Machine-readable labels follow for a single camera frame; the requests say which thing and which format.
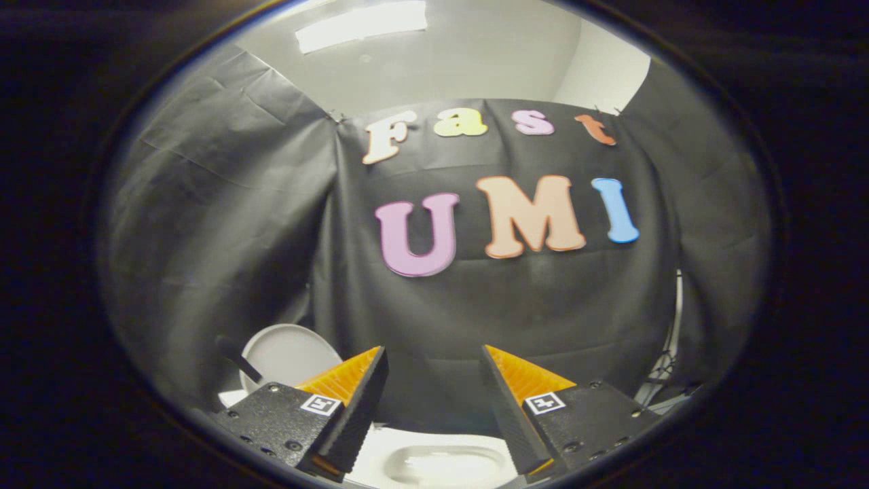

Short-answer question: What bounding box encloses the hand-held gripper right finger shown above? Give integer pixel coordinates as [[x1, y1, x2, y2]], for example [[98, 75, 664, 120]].
[[480, 344, 663, 479]]

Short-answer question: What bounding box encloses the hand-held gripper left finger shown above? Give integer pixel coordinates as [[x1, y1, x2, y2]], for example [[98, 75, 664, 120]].
[[210, 346, 390, 479]]

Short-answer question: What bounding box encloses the white toilet lid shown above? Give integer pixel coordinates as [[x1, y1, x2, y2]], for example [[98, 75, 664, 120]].
[[240, 324, 344, 396]]

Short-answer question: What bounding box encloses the white toilet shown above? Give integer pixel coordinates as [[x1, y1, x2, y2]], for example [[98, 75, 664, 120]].
[[217, 387, 522, 488]]

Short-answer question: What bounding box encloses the black backdrop cloth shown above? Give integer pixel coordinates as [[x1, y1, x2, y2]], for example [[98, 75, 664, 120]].
[[98, 44, 771, 437]]

